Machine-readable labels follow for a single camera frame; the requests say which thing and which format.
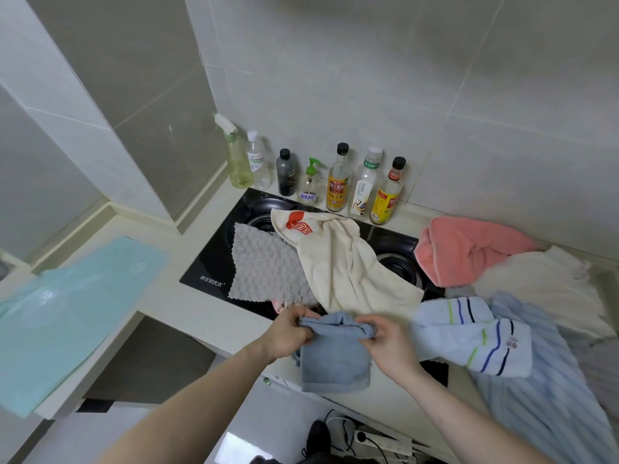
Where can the pink towel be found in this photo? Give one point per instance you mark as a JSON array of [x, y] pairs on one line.
[[459, 251]]

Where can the cream towel with red print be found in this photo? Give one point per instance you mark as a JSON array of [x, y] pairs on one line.
[[348, 265]]

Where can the clear bottle white label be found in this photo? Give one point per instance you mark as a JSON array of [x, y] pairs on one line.
[[363, 190]]

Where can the clear bottle with white cap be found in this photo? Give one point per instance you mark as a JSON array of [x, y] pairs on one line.
[[257, 161]]

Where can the oil bottle yellow red label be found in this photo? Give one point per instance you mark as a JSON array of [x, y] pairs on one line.
[[385, 200]]

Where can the round stove burner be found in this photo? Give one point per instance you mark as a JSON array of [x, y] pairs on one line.
[[399, 268], [261, 221]]

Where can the person's left fingers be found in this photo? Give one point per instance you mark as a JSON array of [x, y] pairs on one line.
[[304, 328]]

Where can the black glass gas stove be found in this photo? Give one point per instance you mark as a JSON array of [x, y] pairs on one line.
[[213, 265]]

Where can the white power strip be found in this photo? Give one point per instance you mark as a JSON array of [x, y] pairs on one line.
[[384, 443]]

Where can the dark bottle with black cap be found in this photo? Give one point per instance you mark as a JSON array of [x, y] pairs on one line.
[[286, 176]]

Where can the white towel with coloured stripes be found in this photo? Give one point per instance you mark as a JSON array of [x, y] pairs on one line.
[[459, 333]]

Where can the tall sauce bottle yellow label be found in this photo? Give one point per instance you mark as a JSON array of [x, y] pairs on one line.
[[338, 188]]

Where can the light teal plastic sheet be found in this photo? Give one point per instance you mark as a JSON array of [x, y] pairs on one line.
[[72, 323]]

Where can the light blue striped cloth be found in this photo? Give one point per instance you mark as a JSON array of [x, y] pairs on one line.
[[546, 401]]

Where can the clear pump bottle green top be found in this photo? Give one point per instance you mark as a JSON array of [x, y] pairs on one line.
[[309, 187]]

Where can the blue-grey towel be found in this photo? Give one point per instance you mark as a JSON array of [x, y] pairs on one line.
[[334, 357]]

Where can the black shoe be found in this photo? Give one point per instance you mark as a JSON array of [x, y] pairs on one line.
[[317, 438]]

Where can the small pink cloth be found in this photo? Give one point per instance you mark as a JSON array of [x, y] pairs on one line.
[[279, 306]]

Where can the person's right forearm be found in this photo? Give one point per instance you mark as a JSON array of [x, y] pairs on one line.
[[464, 420]]

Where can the grey textured dish cloth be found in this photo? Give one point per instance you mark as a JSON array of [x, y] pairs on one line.
[[266, 265]]

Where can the person's right fingers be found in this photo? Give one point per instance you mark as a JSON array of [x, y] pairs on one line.
[[371, 328]]

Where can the person's left forearm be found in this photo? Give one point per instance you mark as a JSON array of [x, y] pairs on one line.
[[193, 415]]

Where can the person's right hand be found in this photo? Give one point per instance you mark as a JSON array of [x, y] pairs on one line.
[[394, 350]]

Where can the person's left hand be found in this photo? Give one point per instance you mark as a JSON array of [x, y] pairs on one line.
[[283, 335]]

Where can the green spray bottle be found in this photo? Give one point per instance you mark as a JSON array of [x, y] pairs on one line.
[[238, 164]]

